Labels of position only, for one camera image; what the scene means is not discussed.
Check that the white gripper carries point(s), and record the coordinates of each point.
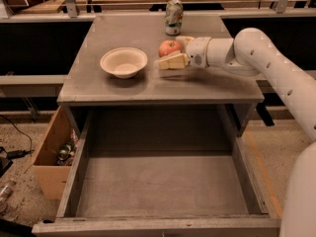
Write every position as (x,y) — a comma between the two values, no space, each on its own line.
(197,52)

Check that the red apple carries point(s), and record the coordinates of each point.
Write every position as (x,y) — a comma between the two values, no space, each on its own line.
(168,46)

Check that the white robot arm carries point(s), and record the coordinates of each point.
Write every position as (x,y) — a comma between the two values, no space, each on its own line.
(252,52)

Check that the open grey top drawer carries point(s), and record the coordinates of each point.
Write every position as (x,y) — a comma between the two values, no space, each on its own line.
(160,173)

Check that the green white soda can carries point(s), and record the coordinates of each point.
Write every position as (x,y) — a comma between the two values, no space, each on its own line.
(173,17)

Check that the white paper bowl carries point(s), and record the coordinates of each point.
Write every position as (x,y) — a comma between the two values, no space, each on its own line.
(124,62)

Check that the grey cabinet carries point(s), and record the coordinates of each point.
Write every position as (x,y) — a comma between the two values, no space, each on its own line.
(88,85)

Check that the cardboard box with items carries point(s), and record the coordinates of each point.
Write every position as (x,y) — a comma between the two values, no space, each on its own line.
(51,171)

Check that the plastic bottle on floor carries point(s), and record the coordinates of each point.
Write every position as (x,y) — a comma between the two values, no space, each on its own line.
(7,189)

